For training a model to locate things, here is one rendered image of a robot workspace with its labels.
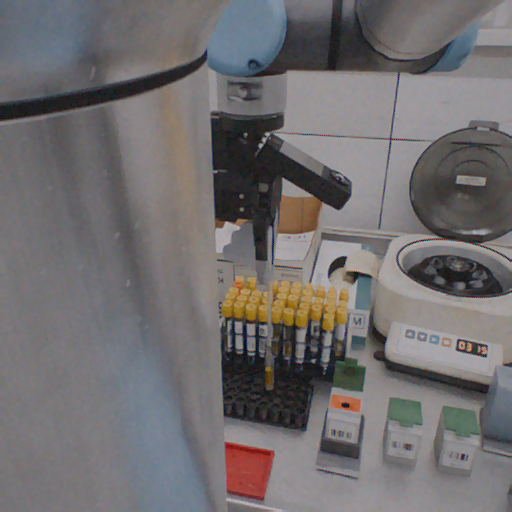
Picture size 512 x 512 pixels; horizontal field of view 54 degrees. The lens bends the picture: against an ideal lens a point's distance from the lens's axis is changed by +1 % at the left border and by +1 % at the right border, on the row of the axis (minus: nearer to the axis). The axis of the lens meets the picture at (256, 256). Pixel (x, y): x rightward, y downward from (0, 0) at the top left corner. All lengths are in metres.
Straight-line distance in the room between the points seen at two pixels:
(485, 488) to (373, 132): 0.67
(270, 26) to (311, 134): 0.71
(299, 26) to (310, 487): 0.51
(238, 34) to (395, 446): 0.51
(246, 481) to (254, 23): 0.51
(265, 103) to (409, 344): 0.46
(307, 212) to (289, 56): 0.68
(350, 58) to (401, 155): 0.68
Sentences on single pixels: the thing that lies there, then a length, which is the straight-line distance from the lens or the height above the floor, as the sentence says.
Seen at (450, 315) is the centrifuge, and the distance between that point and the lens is 0.83.
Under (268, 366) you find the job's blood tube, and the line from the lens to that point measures 0.72.
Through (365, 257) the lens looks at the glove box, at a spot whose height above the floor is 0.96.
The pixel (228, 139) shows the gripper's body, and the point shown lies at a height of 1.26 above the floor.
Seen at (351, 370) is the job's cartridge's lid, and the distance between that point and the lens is 0.67.
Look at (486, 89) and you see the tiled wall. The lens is 1.08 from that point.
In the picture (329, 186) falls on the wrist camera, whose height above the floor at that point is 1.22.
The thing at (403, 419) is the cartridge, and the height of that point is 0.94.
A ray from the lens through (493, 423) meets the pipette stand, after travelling 0.76.
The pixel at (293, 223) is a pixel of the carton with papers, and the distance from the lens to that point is 1.09.
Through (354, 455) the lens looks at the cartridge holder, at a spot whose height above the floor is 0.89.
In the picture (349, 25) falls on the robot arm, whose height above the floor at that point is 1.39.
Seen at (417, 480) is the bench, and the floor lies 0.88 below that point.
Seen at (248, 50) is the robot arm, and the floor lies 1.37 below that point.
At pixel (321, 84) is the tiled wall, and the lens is 1.07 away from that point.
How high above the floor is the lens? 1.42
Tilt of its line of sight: 28 degrees down
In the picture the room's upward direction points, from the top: straight up
